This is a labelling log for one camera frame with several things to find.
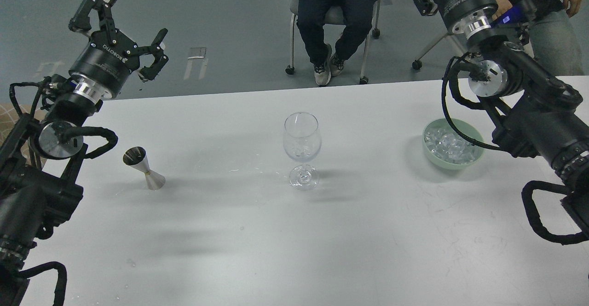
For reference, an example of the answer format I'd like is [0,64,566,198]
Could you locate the beige checked sofa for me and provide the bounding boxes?
[0,103,47,168]

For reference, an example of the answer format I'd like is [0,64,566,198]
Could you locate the steel cocktail jigger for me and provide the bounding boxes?
[122,146,166,190]

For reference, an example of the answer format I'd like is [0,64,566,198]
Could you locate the person in grey jeans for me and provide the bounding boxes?
[494,0,584,76]

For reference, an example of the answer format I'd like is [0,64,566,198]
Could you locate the clear wine glass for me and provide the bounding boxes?
[283,112,322,191]

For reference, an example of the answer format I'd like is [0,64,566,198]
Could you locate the white office chair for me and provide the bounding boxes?
[284,0,381,85]

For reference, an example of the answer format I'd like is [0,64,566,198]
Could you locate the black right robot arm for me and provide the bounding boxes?
[413,0,589,245]

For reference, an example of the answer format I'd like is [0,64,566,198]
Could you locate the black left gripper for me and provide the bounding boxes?
[68,0,169,100]

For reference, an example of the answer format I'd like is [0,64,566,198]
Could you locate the green bowl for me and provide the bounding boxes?
[422,119,485,171]

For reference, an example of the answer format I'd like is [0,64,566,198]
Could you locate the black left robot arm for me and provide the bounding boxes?
[0,0,168,306]

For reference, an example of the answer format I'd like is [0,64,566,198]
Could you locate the clear ice cubes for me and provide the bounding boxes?
[423,127,482,165]

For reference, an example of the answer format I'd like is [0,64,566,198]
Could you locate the seated person dark trousers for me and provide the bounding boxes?
[294,0,377,87]

